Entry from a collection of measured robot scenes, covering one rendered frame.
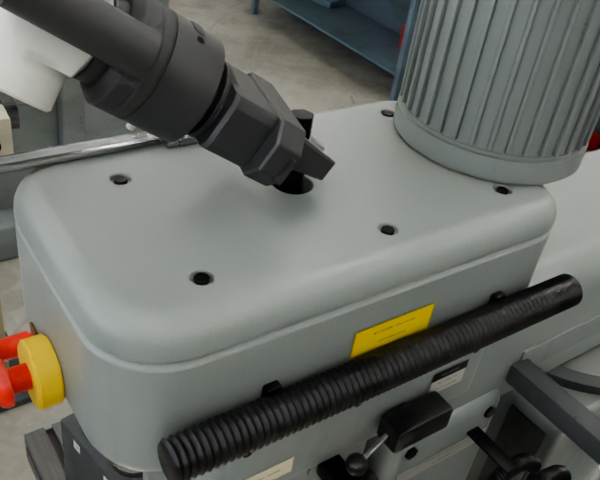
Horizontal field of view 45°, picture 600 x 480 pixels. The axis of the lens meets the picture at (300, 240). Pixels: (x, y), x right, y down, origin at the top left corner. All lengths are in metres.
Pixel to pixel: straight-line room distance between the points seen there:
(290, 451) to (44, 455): 1.03
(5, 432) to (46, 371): 2.32
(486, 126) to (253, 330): 0.31
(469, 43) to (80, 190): 0.36
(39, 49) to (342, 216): 0.27
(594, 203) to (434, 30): 0.43
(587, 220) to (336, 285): 0.51
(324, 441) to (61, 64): 0.41
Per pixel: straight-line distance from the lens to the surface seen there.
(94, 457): 1.40
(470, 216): 0.65
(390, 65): 5.81
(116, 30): 0.47
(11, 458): 2.84
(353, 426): 0.72
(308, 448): 0.69
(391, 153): 0.72
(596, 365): 1.09
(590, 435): 0.88
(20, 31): 0.50
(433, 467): 0.93
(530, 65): 0.67
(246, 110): 0.54
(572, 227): 0.96
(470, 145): 0.70
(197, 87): 0.52
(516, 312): 0.70
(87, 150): 0.65
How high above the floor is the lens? 2.21
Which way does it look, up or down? 35 degrees down
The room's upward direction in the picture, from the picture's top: 9 degrees clockwise
